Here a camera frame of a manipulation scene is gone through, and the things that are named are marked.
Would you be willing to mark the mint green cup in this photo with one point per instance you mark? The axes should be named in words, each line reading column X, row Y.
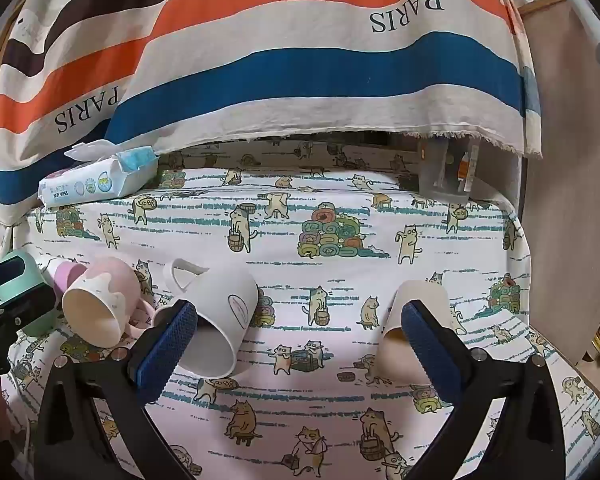
column 30, row 267

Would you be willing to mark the cat printed blanket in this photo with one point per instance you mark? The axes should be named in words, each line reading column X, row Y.
column 305, row 260

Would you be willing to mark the beige paper cup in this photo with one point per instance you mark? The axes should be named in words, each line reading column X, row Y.
column 422, row 292

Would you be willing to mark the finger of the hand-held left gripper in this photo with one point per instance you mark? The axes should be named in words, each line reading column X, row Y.
column 27, row 302
column 0, row 277

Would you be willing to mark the wooden cabinet panel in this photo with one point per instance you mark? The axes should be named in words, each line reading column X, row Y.
column 565, row 160

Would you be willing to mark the pink and white cup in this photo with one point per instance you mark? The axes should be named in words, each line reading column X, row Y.
column 92, row 310

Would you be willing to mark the small pink cup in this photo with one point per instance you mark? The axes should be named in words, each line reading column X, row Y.
column 65, row 277

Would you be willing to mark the white tube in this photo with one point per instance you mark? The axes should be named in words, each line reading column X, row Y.
column 587, row 15

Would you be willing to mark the pack of baby wipes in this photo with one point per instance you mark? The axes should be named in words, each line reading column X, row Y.
column 95, row 180

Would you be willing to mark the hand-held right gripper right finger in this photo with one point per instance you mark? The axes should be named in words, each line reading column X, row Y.
column 430, row 355

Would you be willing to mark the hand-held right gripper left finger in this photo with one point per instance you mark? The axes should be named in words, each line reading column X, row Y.
column 166, row 352

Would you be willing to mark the striped cloth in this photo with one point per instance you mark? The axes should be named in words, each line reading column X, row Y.
column 290, row 60

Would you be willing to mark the clear plastic container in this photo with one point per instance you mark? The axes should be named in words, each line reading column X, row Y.
column 442, row 172

